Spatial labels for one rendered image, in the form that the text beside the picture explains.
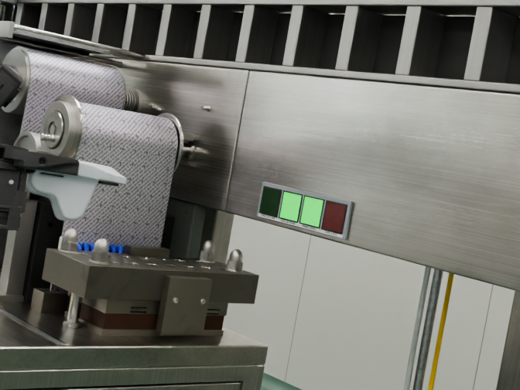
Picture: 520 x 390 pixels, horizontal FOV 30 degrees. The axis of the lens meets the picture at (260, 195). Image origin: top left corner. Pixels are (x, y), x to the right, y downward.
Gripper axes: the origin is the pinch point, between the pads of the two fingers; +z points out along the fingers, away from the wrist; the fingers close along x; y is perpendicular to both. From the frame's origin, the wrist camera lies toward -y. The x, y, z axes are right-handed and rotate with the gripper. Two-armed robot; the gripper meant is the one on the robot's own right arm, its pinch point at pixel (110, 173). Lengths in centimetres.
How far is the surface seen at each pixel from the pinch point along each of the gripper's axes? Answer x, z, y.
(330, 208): -65, 52, -5
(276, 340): -400, 169, 44
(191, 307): -80, 32, 16
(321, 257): -372, 178, -4
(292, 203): -74, 48, -6
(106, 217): -95, 16, 1
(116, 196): -95, 18, -3
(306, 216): -71, 49, -4
